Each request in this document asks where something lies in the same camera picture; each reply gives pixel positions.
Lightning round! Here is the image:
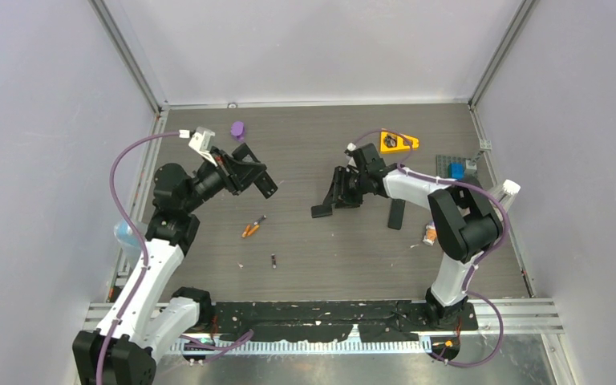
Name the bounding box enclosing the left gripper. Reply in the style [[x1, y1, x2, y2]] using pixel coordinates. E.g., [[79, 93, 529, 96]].
[[182, 146, 265, 213]]

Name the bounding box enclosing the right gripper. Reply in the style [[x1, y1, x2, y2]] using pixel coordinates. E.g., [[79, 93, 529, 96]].
[[323, 166, 369, 210]]

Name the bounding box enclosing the black remote battery cover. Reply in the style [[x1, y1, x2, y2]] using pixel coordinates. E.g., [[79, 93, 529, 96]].
[[310, 205, 333, 219]]

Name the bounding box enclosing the grey lego technic beam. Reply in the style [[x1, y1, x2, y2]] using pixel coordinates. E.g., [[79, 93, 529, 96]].
[[464, 140, 492, 174]]

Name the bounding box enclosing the purple cable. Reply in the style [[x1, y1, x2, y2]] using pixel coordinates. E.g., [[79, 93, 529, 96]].
[[351, 128, 511, 369], [95, 130, 254, 385]]

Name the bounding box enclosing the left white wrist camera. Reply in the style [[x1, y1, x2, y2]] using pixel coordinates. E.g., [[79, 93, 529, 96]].
[[178, 127, 216, 157]]

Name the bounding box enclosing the purple plastic cap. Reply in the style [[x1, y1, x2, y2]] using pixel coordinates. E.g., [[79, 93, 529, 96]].
[[230, 120, 246, 142]]

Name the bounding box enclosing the grey lego baseplate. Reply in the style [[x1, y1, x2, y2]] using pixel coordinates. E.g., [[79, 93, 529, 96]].
[[436, 155, 481, 187]]

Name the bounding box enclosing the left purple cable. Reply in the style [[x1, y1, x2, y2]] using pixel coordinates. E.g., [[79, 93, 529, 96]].
[[95, 130, 254, 385]]

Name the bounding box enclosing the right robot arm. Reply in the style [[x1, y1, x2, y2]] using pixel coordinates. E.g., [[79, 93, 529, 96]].
[[310, 144, 505, 330]]

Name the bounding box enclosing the yellow triangular toy block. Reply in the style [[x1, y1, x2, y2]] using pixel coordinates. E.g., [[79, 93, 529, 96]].
[[379, 131, 420, 155]]

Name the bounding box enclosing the blue lego brick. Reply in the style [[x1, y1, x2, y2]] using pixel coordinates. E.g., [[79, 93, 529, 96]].
[[448, 163, 465, 180]]

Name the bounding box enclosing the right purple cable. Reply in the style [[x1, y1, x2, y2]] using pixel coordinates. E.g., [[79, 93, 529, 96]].
[[351, 128, 511, 369]]

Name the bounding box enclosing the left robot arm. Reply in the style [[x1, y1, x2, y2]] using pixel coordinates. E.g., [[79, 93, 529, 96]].
[[72, 144, 278, 384]]

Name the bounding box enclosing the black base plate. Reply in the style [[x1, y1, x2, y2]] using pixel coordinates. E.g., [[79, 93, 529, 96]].
[[203, 300, 478, 347]]

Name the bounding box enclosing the small ice cream toy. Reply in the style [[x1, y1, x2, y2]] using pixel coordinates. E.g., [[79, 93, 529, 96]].
[[422, 222, 437, 246]]

